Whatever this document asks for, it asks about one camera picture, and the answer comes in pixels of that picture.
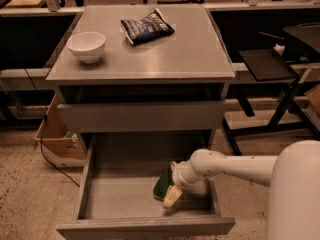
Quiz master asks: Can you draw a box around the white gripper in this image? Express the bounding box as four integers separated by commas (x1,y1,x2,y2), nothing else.
163,161,200,208

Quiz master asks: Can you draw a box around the green and yellow sponge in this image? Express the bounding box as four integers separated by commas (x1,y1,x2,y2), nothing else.
153,170,173,201

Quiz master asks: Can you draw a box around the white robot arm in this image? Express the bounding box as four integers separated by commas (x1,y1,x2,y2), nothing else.
163,140,320,240

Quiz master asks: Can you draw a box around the open grey middle drawer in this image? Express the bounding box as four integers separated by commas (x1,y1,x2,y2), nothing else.
57,131,235,240

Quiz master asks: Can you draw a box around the closed grey top drawer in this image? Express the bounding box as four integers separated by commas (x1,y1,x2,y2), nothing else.
58,101,226,133

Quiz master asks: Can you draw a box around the grey drawer cabinet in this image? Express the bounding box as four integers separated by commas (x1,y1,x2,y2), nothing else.
47,5,235,148

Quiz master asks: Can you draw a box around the cardboard box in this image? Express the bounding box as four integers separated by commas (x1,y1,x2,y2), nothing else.
35,97,86,168

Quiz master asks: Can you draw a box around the black rolling stand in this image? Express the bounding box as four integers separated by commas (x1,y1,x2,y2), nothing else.
222,63,319,155

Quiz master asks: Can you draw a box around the black tray shelf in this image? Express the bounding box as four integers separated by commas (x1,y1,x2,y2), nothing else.
239,49,298,82

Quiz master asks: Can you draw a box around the dark blue chip bag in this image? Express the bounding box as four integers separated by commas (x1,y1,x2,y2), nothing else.
120,9,175,46

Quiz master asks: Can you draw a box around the white ceramic bowl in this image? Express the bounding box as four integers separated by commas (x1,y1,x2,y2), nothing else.
66,32,106,64

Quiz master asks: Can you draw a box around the black power cable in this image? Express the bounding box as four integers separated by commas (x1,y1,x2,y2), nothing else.
24,68,81,188

